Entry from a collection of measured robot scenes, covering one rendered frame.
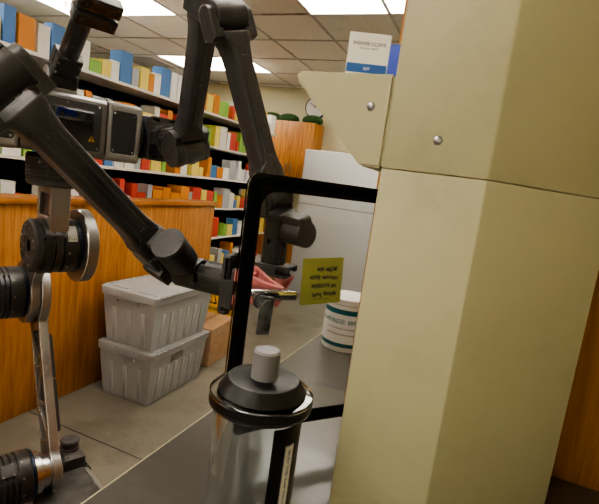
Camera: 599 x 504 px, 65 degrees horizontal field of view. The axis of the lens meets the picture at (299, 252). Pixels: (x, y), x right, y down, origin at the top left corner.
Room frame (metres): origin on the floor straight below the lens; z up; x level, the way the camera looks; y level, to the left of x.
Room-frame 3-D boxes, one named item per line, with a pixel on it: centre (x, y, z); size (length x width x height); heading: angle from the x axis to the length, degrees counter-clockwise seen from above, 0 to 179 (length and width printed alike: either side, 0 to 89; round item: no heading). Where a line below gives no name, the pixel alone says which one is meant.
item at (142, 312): (2.83, 0.81, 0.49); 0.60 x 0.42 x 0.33; 159
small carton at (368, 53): (0.62, -0.05, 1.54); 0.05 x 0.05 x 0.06; 85
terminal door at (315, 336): (0.74, -0.05, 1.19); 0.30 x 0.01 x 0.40; 119
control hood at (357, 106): (0.69, -0.08, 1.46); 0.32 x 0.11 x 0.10; 159
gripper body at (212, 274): (0.80, 0.13, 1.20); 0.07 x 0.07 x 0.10; 68
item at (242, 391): (0.46, 0.02, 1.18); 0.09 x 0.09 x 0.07
